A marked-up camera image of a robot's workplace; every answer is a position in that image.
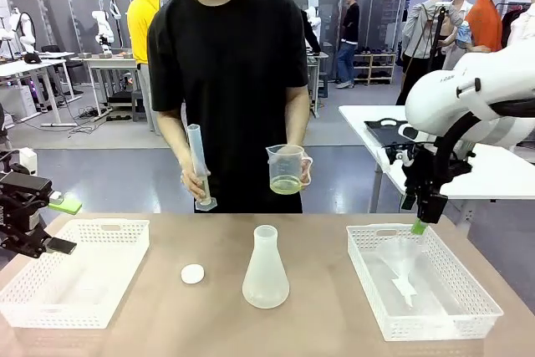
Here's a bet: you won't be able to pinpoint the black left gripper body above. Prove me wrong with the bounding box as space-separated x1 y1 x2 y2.
0 171 54 246

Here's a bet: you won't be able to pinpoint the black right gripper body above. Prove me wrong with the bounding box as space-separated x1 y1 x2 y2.
400 142 474 198

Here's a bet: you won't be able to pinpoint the clear plastic funnel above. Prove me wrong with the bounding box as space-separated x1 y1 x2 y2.
375 232 425 308

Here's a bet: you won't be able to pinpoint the clear plastic measuring beaker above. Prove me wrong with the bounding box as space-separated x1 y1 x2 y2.
265 144 313 196

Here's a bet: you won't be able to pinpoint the clear plastic graduated cylinder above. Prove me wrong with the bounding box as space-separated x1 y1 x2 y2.
186 123 219 212

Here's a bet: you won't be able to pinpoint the translucent plastic conical flask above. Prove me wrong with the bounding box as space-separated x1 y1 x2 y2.
242 225 291 310

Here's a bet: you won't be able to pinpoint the person's right forearm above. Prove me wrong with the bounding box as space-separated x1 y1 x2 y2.
156 106 197 173

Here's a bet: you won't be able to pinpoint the person's left forearm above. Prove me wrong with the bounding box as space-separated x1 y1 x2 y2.
285 84 312 147

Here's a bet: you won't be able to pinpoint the person's left hand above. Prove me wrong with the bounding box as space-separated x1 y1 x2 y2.
287 139 314 188

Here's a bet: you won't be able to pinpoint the person's right hand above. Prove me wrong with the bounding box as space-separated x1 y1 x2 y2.
179 163 212 201

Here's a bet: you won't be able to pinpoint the black tray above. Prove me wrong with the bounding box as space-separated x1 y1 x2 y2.
364 119 419 141

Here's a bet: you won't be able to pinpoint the white perforated plastic basket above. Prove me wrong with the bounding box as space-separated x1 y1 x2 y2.
345 223 505 342
0 218 151 330

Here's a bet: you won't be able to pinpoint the white side table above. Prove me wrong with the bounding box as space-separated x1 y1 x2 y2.
338 104 535 228

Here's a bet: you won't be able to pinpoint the wooden shoe rack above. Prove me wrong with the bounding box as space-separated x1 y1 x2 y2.
352 50 398 86

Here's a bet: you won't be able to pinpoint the white office desk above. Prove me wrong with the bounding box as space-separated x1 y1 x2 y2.
0 57 83 129

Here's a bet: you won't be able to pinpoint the black tripod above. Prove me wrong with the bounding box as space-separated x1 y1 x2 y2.
425 2 449 72

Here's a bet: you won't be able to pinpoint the white round flask cap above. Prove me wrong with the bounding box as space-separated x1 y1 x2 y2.
180 263 206 286

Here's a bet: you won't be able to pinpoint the mannequin in gray shirt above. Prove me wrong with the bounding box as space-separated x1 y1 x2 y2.
395 0 466 106

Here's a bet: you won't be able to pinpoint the black office chair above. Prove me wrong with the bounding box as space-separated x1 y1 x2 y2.
40 43 85 70

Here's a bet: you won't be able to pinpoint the person in white shirt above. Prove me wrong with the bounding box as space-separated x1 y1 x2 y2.
441 0 476 70

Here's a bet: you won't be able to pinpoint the person in black top, jeans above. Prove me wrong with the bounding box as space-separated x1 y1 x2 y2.
335 0 361 90

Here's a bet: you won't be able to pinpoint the mannequin in orange clothes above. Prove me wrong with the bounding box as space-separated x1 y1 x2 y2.
463 0 508 54

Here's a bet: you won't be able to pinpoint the clothes rack with garments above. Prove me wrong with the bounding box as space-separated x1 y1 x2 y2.
494 0 535 49

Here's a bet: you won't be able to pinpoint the person in black cap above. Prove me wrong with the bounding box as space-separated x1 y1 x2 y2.
278 0 323 55

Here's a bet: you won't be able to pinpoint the person in yellow hoodie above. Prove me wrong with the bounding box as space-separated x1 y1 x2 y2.
125 0 162 137

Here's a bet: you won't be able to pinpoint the person in black t-shirt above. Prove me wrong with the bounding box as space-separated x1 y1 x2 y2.
146 0 310 214

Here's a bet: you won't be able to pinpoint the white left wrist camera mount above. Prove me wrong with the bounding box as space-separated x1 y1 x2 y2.
18 146 38 174

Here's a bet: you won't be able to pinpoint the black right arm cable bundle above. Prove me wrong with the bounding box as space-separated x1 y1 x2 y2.
432 97 535 191

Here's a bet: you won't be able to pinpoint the black floor cables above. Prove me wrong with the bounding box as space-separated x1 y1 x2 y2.
68 104 110 125

